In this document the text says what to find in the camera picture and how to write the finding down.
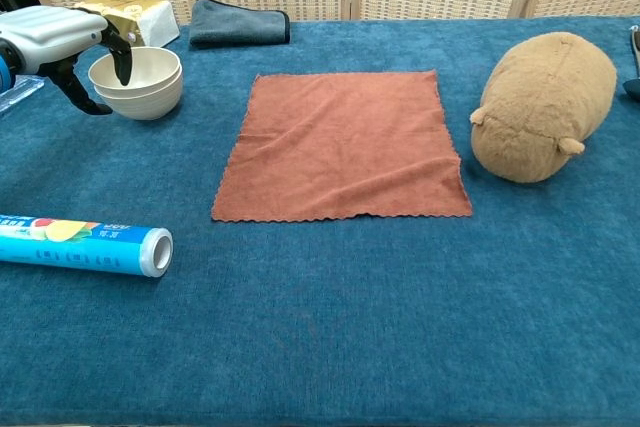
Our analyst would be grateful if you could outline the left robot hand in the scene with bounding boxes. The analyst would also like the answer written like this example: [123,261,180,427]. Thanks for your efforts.
[0,5,134,116]

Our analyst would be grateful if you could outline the cream bowl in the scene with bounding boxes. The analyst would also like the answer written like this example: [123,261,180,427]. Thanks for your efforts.
[88,46,182,97]
[93,66,185,122]

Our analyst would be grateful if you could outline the clear water bottle blue label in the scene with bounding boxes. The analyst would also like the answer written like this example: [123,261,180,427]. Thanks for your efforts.
[0,74,46,116]

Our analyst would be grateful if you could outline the gold tissue pack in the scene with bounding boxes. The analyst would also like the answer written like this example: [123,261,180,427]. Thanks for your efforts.
[73,0,181,48]

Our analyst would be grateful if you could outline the grey folded towel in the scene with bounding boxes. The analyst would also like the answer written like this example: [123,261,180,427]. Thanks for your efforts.
[189,0,292,46]

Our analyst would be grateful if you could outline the blue cling film roll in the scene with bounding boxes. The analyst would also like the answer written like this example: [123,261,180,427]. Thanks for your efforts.
[0,214,174,278]

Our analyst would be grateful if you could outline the rust orange cloth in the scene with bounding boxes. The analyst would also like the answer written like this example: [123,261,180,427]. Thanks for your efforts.
[210,69,474,224]

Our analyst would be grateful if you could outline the blue tablecloth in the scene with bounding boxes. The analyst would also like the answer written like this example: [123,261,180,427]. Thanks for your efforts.
[0,15,640,427]

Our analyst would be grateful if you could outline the brown plush capybara toy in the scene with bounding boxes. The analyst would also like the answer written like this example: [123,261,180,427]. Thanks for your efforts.
[469,31,619,184]

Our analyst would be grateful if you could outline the metal ladle black handle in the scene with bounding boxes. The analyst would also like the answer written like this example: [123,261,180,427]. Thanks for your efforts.
[622,25,640,98]

